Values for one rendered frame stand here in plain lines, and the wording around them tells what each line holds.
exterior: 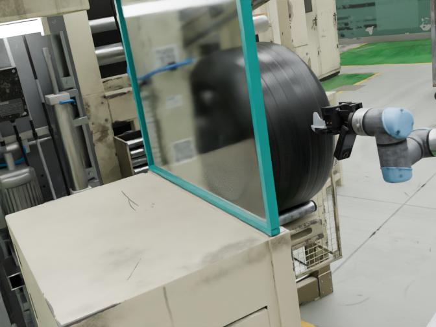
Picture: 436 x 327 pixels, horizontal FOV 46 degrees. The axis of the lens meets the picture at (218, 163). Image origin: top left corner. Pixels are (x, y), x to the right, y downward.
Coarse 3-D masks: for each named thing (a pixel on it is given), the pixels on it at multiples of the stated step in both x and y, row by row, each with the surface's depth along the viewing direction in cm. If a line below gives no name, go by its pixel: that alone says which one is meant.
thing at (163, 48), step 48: (144, 0) 107; (192, 0) 89; (240, 0) 75; (144, 48) 114; (192, 48) 94; (240, 48) 80; (144, 96) 123; (192, 96) 100; (240, 96) 84; (144, 144) 131; (192, 144) 106; (240, 144) 88; (192, 192) 112; (240, 192) 94
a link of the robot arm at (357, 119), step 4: (360, 108) 139; (364, 108) 137; (368, 108) 136; (356, 112) 138; (360, 112) 136; (364, 112) 135; (356, 116) 137; (360, 116) 136; (352, 120) 138; (356, 120) 137; (360, 120) 135; (352, 124) 138; (356, 124) 137; (360, 124) 136; (356, 128) 137; (360, 128) 136; (356, 132) 138; (360, 132) 137; (364, 132) 136
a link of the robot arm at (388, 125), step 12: (372, 108) 135; (384, 108) 131; (396, 108) 127; (372, 120) 131; (384, 120) 128; (396, 120) 125; (408, 120) 127; (372, 132) 133; (384, 132) 129; (396, 132) 126; (408, 132) 127
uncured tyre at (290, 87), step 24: (264, 48) 170; (288, 48) 172; (264, 72) 159; (288, 72) 161; (312, 72) 166; (264, 96) 155; (288, 96) 157; (312, 96) 160; (288, 120) 155; (312, 120) 159; (288, 144) 156; (312, 144) 160; (288, 168) 158; (312, 168) 164; (288, 192) 164; (312, 192) 174
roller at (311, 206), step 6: (300, 204) 184; (306, 204) 184; (312, 204) 184; (288, 210) 181; (294, 210) 181; (300, 210) 182; (306, 210) 183; (312, 210) 184; (282, 216) 178; (288, 216) 179; (294, 216) 180; (300, 216) 182; (282, 222) 178; (288, 222) 180
